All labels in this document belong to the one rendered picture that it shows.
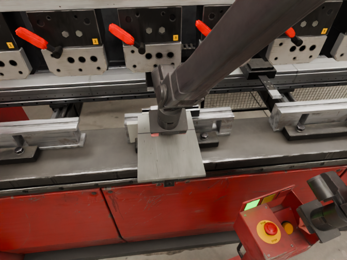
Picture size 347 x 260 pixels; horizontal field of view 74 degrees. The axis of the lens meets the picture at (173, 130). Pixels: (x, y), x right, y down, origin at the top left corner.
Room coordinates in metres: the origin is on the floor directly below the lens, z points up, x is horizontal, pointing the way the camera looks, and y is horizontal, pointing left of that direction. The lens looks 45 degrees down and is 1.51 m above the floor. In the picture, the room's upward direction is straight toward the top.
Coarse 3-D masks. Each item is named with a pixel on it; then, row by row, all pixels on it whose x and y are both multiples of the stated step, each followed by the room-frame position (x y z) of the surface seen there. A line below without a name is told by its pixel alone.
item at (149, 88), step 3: (147, 72) 0.60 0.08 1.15; (150, 72) 0.60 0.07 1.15; (147, 75) 0.60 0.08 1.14; (150, 75) 0.60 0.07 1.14; (147, 78) 0.60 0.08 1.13; (150, 78) 0.60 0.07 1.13; (147, 81) 0.60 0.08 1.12; (150, 81) 0.60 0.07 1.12; (147, 84) 0.60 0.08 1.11; (150, 84) 0.60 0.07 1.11; (147, 87) 0.61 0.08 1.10; (150, 87) 0.61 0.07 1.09; (153, 87) 0.61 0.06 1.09; (147, 90) 0.61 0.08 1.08; (150, 90) 0.61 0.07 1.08; (153, 90) 0.61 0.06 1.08
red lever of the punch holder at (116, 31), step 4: (112, 24) 0.54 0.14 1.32; (112, 28) 0.53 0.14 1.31; (116, 28) 0.53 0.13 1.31; (120, 28) 0.54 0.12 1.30; (112, 32) 0.52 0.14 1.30; (116, 32) 0.53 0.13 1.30; (120, 32) 0.53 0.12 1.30; (124, 32) 0.54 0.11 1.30; (116, 36) 0.53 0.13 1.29; (120, 36) 0.53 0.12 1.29; (124, 36) 0.53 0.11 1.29; (128, 36) 0.53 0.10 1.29; (124, 40) 0.53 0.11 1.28; (128, 40) 0.53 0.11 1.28; (132, 40) 0.53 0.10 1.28; (132, 44) 0.53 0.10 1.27; (136, 44) 0.54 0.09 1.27; (140, 44) 0.55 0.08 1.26; (144, 44) 0.55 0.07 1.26; (140, 48) 0.53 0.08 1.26; (144, 48) 0.53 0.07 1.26; (140, 52) 0.53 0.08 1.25; (144, 52) 0.53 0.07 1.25
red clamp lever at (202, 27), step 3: (198, 21) 0.56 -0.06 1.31; (201, 21) 0.56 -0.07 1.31; (195, 24) 0.56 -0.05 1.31; (198, 24) 0.55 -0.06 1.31; (201, 24) 0.55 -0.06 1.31; (204, 24) 0.56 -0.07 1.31; (198, 27) 0.55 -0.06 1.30; (201, 27) 0.55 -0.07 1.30; (204, 27) 0.55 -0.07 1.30; (207, 27) 0.55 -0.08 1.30; (201, 30) 0.55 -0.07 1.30; (204, 30) 0.55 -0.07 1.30; (207, 30) 0.55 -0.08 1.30; (210, 30) 0.55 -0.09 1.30; (204, 33) 0.55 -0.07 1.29; (207, 33) 0.55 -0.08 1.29
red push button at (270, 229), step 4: (264, 224) 0.30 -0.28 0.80; (268, 224) 0.30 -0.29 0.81; (272, 224) 0.30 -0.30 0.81; (264, 228) 0.29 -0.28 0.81; (268, 228) 0.29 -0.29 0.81; (272, 228) 0.29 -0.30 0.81; (276, 228) 0.29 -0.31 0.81; (268, 232) 0.27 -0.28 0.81; (272, 232) 0.27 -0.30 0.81; (276, 232) 0.27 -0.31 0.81
